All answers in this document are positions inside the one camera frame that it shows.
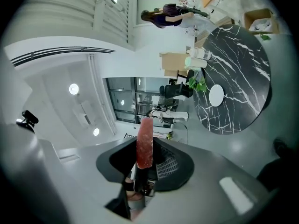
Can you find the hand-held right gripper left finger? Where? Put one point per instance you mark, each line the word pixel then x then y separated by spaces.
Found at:
pixel 93 171

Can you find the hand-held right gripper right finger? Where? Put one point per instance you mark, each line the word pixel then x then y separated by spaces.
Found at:
pixel 198 183

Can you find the dark red square block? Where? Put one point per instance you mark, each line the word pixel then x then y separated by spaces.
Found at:
pixel 144 143

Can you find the white round plate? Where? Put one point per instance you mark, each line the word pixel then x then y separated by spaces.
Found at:
pixel 216 95

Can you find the round ceiling light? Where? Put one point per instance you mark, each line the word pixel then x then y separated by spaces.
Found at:
pixel 73 88
pixel 96 131

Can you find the white ceiling air unit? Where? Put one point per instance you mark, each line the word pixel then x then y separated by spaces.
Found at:
pixel 82 115

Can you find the black-framed glass door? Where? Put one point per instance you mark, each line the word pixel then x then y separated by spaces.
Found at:
pixel 126 97

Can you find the black office chair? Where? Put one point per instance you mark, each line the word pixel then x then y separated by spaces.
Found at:
pixel 174 90

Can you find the green leafy plant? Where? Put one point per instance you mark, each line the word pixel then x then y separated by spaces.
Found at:
pixel 198 84

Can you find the black marble round table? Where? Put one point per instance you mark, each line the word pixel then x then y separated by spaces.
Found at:
pixel 245 78

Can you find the white cup with mint lid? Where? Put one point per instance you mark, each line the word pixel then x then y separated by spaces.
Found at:
pixel 196 63

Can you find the brown cardboard box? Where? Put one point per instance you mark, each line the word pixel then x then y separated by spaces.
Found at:
pixel 174 62

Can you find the black mezzanine railing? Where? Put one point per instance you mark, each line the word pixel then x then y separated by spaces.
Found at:
pixel 58 51

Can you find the white cup with clear lid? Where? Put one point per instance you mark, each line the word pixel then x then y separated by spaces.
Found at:
pixel 198 52

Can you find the green plant sprig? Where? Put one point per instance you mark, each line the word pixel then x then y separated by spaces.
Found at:
pixel 265 37

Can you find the open cardboard box white filling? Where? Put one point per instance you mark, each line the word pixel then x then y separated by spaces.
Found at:
pixel 260 20

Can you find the black head-worn camera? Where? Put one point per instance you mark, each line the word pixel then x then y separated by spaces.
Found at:
pixel 30 117

